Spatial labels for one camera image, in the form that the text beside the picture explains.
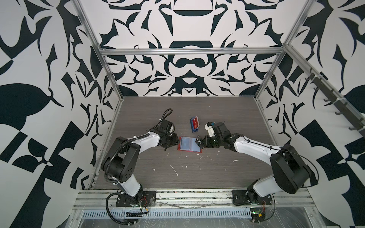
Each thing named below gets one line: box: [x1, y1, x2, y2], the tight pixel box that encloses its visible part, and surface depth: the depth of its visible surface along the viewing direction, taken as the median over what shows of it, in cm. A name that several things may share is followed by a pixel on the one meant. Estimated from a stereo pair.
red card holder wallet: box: [177, 136, 203, 153], surface depth 94 cm
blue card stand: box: [190, 115, 200, 133], surface depth 102 cm
